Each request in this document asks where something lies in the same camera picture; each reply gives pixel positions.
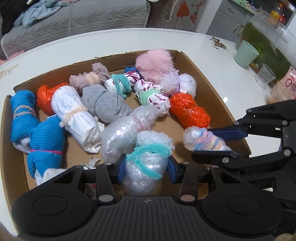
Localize clear plastic cup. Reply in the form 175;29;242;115
254;64;276;89

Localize pile of seed husks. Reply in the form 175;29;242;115
209;37;227;50

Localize white bubble wrap bundle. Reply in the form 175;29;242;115
178;74;197;98

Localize light green plastic cup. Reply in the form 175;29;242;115
234;40;260;68

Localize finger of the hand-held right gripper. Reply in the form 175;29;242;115
211;100;296;141
191;148;292;172

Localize black clothing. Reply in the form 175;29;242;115
0;0;30;35

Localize orange plastic bag bundle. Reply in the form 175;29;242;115
36;85;63;116
169;93;211;129

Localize lilac bubble wrap bundle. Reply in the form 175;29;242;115
161;70;181;95

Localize grey sock bundle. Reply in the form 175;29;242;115
81;84;132;123

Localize maroon print sock mint tie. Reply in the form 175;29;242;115
134;80;171;116

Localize glass fish tank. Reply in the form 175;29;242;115
240;9;296;79

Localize grey cabinet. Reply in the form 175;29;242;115
206;0;257;44

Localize bubble wrap bundle teal tie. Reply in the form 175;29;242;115
122;131;174;196

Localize blue sock bundle pink tie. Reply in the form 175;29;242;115
27;116;66;184

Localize pink fluffy pompom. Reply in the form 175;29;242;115
135;49;175;79

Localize large clear plastic bundle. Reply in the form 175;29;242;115
100;105;160;163

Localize pink clothing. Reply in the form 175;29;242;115
54;0;77;7

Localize blue sock bundle beige tie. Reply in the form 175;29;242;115
10;90;40;153

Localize white sock bundle cream tie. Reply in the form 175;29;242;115
51;85;102;153

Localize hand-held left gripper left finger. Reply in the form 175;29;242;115
50;160;126;205

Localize grey covered sofa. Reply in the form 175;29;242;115
0;0;178;61

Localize pink banknotes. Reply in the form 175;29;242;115
268;66;296;105

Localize bubble wrap bundle pastel ties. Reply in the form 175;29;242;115
183;126;232;152

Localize shallow cardboard box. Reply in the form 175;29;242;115
4;49;252;209

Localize orange dress figure sticker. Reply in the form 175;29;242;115
173;0;204;30

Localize light blue clothing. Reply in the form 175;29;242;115
13;0;70;28

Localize maroon print sock teal tie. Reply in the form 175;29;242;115
104;70;141;98

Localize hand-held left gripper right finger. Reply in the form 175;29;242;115
166;158;232;205

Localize mauve sock bundle cream tie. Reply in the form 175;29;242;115
69;63;111;93

